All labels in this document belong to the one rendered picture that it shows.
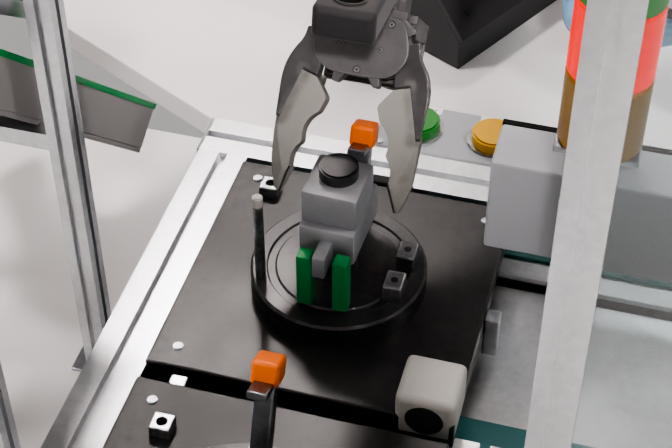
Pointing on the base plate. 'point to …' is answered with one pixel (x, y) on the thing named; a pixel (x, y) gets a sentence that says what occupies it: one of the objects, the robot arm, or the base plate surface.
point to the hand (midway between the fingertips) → (336, 189)
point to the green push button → (431, 125)
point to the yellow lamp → (565, 108)
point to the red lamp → (575, 37)
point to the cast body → (336, 209)
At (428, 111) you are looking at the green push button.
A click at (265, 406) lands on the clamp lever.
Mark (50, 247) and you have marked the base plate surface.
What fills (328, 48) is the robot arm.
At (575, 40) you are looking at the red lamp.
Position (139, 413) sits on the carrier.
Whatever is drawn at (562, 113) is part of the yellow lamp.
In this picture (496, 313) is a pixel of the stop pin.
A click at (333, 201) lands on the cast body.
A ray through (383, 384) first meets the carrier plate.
